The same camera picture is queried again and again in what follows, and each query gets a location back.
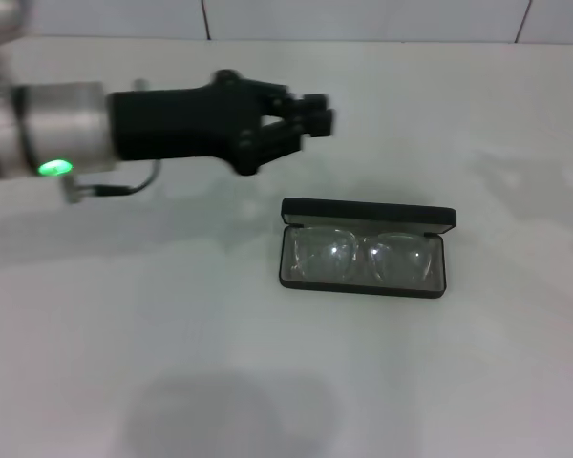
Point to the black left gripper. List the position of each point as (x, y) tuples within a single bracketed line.
[(172, 124)]

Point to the black glasses case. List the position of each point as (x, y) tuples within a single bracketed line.
[(363, 210)]

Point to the clear transparent glasses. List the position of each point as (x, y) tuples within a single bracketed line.
[(324, 253)]

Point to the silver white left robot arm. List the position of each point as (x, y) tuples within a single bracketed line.
[(52, 124)]

